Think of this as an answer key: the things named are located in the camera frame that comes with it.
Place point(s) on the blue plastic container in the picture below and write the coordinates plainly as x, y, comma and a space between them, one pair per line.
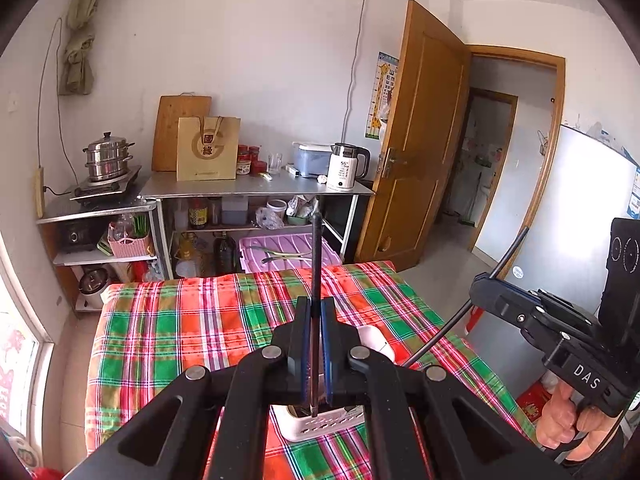
310, 160

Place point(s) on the plaid tablecloth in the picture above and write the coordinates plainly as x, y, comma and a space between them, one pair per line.
190, 320

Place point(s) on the black induction stove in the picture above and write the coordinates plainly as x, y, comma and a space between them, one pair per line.
105, 190

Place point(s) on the clear drinking glass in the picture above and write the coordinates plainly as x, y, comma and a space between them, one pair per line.
274, 164

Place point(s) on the lilac plastic crate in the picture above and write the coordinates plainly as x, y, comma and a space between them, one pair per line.
280, 260

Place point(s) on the dark soy sauce bottle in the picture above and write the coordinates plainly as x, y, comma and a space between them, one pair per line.
197, 215

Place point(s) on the white electric kettle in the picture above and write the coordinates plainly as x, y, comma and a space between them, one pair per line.
342, 170

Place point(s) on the pink woven basket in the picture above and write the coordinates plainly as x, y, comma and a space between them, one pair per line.
129, 246

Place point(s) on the stainless steel steamer pot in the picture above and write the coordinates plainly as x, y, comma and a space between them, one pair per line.
107, 157

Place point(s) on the person's right hand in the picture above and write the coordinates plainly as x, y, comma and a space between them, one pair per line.
560, 420

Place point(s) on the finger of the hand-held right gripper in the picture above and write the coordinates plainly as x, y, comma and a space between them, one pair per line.
570, 310
505, 305

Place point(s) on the hanging olive cloth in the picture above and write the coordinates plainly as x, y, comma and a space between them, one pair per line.
80, 35

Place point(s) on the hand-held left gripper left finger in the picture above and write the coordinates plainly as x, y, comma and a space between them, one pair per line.
300, 355

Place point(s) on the dark oil bottle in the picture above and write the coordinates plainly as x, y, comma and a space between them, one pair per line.
225, 255

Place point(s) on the silver rice cooker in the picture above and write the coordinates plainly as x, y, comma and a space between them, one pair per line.
93, 285

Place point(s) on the white wall pipe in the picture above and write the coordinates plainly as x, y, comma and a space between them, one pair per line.
357, 60

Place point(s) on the wooden door frame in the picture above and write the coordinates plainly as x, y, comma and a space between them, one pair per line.
555, 110

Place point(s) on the clear plastic bag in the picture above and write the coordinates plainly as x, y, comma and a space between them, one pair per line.
267, 220

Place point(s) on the wooden door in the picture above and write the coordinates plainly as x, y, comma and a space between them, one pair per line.
420, 135

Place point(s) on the wooden cutting board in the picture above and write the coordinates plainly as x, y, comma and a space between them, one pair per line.
172, 130

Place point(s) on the giraffe height chart poster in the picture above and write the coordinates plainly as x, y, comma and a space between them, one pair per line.
382, 95

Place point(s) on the red lidded jars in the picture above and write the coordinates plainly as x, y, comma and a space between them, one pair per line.
247, 160

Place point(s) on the silver refrigerator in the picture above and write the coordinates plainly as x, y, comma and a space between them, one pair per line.
575, 200

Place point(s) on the black kitchen appliance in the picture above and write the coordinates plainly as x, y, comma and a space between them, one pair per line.
80, 237

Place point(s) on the green bowl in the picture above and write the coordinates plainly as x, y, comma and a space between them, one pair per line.
299, 219

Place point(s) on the tan paper gift bag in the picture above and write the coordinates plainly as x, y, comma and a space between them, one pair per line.
207, 152

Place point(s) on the steel kitchen table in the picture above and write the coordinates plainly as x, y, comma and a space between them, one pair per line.
260, 187

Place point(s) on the thin black chopstick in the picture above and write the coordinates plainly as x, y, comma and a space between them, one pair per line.
316, 260
450, 322

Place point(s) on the pink plastic utensil basket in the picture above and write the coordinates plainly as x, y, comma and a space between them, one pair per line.
325, 425

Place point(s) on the red plastic bag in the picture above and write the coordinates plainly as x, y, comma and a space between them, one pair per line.
535, 405

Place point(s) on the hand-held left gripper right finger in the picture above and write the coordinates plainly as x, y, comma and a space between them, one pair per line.
329, 355

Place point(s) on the window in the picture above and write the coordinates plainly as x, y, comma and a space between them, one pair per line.
20, 360

